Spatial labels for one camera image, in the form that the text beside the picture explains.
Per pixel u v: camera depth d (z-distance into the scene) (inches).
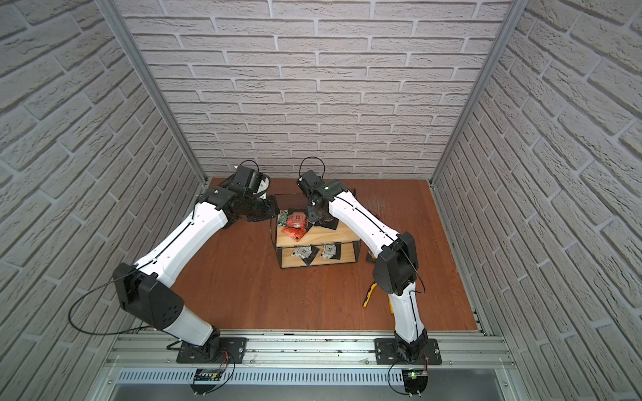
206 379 28.2
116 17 28.0
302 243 31.7
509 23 28.0
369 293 33.4
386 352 28.6
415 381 27.6
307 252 36.4
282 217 33.5
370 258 36.9
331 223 32.6
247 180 24.0
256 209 26.1
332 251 37.0
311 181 26.3
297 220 33.3
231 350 28.8
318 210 24.4
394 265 19.5
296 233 32.0
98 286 15.2
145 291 16.2
